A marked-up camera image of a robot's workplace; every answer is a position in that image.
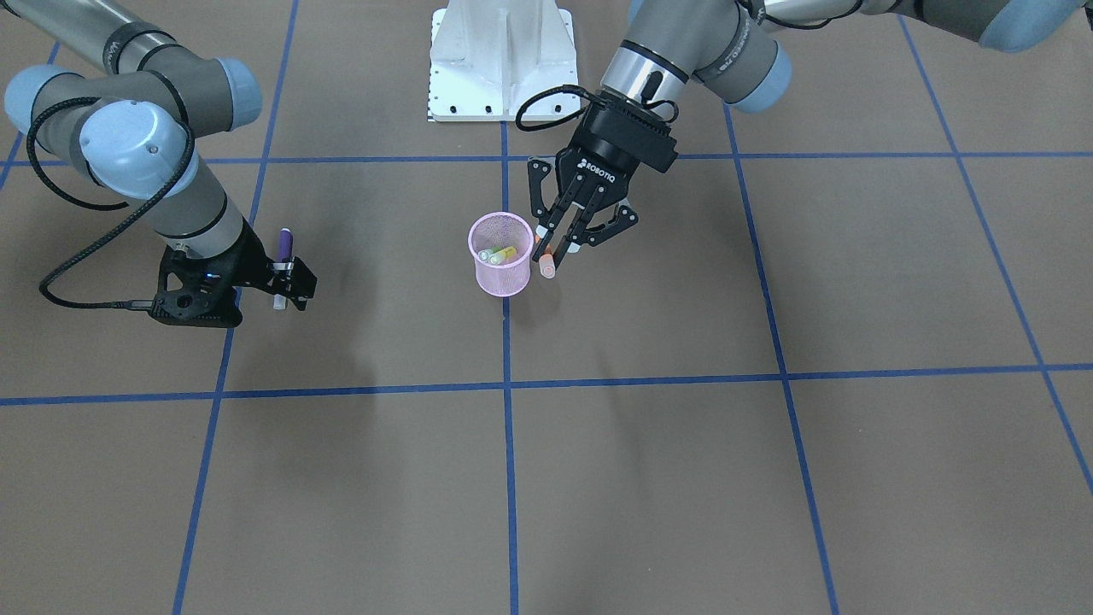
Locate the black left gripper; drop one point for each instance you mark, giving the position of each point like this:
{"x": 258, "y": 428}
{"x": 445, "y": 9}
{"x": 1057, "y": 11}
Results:
{"x": 611, "y": 152}

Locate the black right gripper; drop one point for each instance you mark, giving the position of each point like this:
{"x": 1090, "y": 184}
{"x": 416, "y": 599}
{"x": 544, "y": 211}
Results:
{"x": 248, "y": 260}

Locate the purple marker pen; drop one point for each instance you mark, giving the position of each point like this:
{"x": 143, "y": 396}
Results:
{"x": 285, "y": 255}

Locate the orange highlighter pen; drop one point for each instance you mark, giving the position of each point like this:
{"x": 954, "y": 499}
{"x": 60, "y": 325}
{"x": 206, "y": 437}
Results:
{"x": 547, "y": 264}

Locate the yellow highlighter pen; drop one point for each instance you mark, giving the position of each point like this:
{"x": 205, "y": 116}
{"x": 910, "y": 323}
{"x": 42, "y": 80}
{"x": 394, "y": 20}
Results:
{"x": 511, "y": 252}

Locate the green highlighter pen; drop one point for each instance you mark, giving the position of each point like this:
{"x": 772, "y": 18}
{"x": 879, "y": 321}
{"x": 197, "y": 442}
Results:
{"x": 494, "y": 256}

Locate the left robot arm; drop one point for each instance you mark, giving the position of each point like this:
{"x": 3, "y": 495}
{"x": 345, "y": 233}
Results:
{"x": 730, "y": 48}

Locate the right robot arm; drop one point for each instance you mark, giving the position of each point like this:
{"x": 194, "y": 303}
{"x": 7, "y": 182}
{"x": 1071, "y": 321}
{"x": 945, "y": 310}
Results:
{"x": 127, "y": 142}

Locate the pink mesh pen holder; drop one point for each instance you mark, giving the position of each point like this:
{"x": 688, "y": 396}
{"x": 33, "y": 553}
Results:
{"x": 501, "y": 245}

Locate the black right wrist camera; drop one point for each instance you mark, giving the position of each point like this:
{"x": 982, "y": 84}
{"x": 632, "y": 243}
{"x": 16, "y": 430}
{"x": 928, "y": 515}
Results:
{"x": 174, "y": 304}

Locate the white camera stand pillar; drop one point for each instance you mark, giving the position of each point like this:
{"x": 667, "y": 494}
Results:
{"x": 488, "y": 58}

